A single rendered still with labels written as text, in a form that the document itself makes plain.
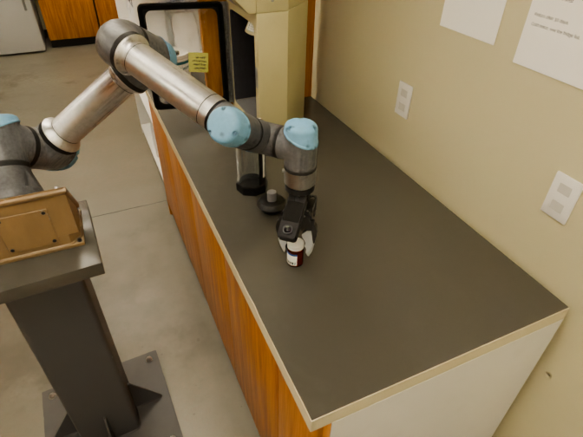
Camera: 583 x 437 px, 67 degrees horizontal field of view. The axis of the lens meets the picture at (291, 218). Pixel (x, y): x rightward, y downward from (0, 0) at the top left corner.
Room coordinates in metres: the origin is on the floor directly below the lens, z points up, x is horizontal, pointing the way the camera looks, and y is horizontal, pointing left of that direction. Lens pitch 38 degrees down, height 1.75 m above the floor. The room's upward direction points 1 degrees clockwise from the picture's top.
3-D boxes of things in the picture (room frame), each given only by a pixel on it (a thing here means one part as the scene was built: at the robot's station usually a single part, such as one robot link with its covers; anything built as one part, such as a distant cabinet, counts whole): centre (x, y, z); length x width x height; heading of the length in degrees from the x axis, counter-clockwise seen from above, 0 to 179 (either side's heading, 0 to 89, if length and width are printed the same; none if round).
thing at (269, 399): (1.50, 0.06, 0.45); 2.05 x 0.67 x 0.90; 25
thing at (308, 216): (0.88, -0.02, 1.12); 0.09 x 0.08 x 0.12; 167
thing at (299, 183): (0.88, -0.02, 1.20); 0.08 x 0.08 x 0.05
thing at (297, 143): (0.88, -0.01, 1.28); 0.09 x 0.08 x 0.11; 65
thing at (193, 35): (1.72, 0.42, 1.19); 0.30 x 0.01 x 0.40; 105
